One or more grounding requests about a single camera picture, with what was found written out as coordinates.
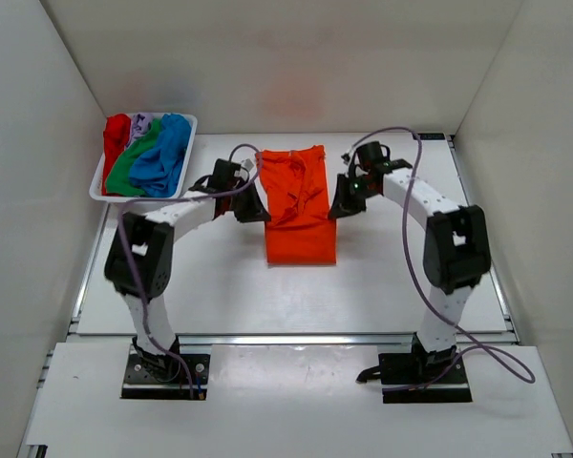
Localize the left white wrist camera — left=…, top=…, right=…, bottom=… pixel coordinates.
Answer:
left=241, top=158, right=256, bottom=174

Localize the red t shirt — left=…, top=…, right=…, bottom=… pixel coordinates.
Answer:
left=101, top=114, right=131, bottom=195

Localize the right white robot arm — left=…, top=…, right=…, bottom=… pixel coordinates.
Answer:
left=329, top=141, right=491, bottom=383

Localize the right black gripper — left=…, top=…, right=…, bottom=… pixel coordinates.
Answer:
left=329, top=174, right=379, bottom=220

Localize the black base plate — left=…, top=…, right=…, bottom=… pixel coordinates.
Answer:
left=120, top=351, right=211, bottom=402
left=356, top=344, right=473, bottom=405

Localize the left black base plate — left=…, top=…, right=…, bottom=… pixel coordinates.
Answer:
left=120, top=351, right=211, bottom=402

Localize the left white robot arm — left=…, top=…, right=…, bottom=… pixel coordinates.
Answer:
left=104, top=159, right=271, bottom=382

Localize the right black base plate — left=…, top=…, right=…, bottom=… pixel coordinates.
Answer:
left=356, top=344, right=473, bottom=405

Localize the green t shirt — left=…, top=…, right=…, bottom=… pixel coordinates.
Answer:
left=106, top=117, right=160, bottom=197

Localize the orange t shirt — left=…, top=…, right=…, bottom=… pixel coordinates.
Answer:
left=259, top=145, right=337, bottom=266

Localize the lavender t shirt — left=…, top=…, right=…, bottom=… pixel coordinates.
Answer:
left=126, top=112, right=154, bottom=148

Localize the dark table label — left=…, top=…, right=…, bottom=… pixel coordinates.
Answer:
left=417, top=133, right=446, bottom=141

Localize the blue t shirt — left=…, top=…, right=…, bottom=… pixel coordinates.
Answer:
left=128, top=114, right=192, bottom=198

